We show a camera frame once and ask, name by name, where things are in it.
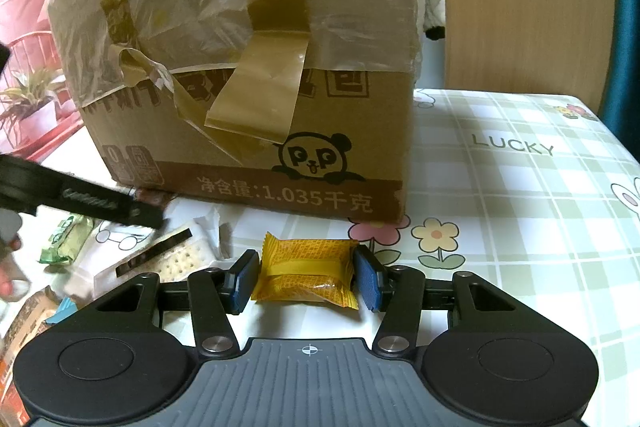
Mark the clear cracker packet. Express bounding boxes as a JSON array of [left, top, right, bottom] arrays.
[[94, 209, 232, 299]]

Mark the brown cardboard box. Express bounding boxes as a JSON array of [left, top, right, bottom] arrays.
[[46, 0, 422, 229]]

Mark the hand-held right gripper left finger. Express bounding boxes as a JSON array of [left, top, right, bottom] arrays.
[[92, 250, 261, 358]]

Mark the teal curtain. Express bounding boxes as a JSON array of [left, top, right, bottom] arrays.
[[597, 0, 640, 144]]

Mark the orange snack packet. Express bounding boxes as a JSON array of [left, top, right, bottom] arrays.
[[0, 342, 29, 427]]

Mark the brown snack packet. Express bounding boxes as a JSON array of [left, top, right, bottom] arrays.
[[0, 286, 68, 351]]

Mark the green snack packet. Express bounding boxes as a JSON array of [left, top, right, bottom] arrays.
[[39, 214, 95, 266]]

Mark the yellow snack packet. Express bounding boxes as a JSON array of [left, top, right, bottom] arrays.
[[250, 232, 360, 311]]

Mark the wooden chair back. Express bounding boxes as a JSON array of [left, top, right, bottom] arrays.
[[436, 0, 619, 110]]

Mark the person's left hand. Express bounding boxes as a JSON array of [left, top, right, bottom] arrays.
[[0, 231, 25, 304]]

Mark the blue snack packet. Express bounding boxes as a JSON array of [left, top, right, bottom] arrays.
[[47, 298, 79, 324]]

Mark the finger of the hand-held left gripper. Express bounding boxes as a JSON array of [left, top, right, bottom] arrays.
[[37, 178, 166, 230]]

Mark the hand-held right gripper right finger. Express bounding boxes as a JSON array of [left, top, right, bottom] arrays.
[[353, 246, 521, 357]]

